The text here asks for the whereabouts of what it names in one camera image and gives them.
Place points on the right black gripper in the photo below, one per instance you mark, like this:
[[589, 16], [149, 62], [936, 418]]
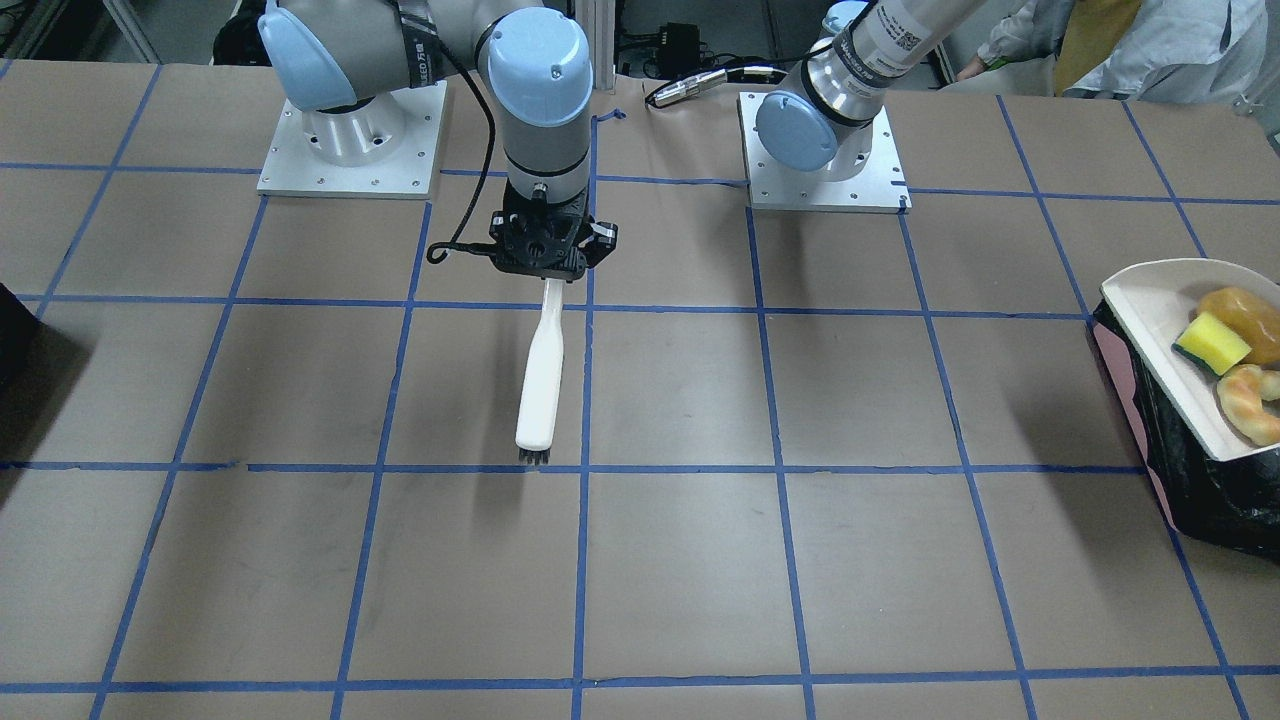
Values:
[[603, 240]]

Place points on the yellow sponge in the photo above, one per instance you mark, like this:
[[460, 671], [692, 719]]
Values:
[[1211, 344]]

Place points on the seated person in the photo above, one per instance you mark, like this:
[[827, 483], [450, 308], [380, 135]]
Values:
[[1177, 52]]

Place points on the beige hand brush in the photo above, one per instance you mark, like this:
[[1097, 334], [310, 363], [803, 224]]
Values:
[[538, 408]]

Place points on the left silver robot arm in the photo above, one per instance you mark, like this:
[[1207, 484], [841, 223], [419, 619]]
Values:
[[837, 91]]

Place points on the orange bread roll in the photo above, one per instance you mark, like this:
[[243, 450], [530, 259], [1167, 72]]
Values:
[[1249, 316]]

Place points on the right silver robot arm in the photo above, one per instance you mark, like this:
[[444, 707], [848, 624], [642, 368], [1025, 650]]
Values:
[[530, 71]]

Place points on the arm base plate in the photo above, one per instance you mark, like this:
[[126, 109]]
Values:
[[388, 148], [864, 176]]

